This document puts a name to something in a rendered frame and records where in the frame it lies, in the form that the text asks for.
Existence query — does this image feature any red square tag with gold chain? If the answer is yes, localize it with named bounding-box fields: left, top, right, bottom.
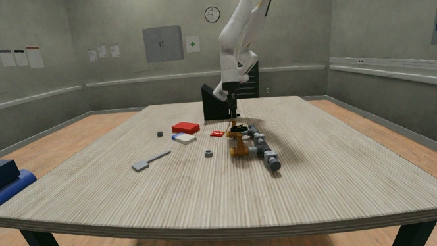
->
left=210, top=119, right=231, bottom=137

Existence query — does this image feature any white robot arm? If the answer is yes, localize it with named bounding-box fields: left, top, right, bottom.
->
left=213, top=0, right=271, bottom=102

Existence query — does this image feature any grey hex nut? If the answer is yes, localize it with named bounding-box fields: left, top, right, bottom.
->
left=204, top=149, right=213, bottom=157

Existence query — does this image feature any red rectangular box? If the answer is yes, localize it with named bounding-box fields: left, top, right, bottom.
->
left=172, top=122, right=200, bottom=135

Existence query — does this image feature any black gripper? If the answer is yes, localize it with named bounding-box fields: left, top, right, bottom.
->
left=222, top=82, right=240, bottom=120

